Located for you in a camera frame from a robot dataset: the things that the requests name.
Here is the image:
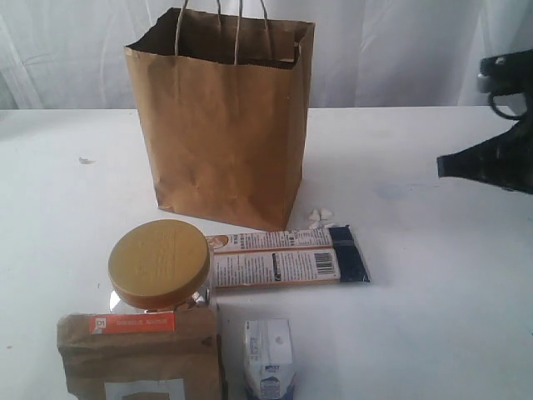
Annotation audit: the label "brown paper shopping bag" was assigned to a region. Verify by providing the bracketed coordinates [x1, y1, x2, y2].
[124, 5, 315, 231]

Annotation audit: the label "dark blue noodle package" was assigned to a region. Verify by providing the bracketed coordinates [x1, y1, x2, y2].
[207, 226, 371, 289]

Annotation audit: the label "small white milk carton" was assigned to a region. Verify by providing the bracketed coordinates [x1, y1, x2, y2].
[243, 318, 296, 400]

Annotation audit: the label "white backdrop curtain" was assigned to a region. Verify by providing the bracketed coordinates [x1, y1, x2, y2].
[1, 0, 532, 109]

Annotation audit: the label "brown kraft pouch orange label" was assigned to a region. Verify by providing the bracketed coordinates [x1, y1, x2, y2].
[57, 307, 227, 399]

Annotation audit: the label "clear nut jar gold lid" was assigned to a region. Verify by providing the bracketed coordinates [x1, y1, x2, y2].
[107, 219, 216, 314]

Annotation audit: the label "white crumpled paper bits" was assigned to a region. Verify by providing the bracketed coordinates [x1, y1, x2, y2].
[308, 207, 336, 229]

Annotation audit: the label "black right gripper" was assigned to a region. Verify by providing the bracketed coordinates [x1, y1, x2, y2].
[436, 49, 532, 193]

